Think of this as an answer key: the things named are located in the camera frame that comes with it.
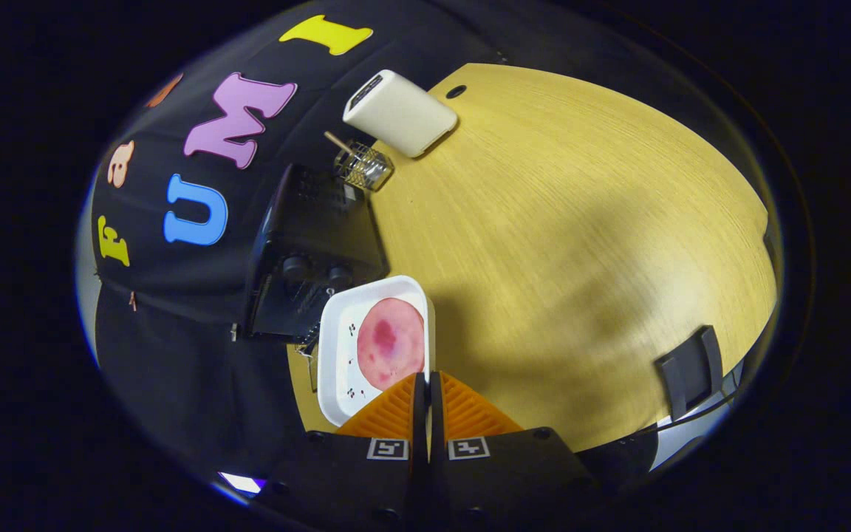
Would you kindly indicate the white square plate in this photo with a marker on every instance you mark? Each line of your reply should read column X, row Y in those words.
column 337, row 355

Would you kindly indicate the wooden stick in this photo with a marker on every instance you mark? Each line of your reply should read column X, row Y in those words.
column 338, row 142

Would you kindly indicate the black toaster oven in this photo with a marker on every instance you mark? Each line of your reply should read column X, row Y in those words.
column 307, row 236

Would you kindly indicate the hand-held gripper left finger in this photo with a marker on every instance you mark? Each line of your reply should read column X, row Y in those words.
column 351, row 480

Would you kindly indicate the white bread toaster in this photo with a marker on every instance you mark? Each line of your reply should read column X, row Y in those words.
column 403, row 114

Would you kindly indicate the pink round ham slice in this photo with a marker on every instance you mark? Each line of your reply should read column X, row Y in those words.
column 392, row 343

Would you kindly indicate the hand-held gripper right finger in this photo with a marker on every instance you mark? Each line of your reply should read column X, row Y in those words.
column 499, row 480

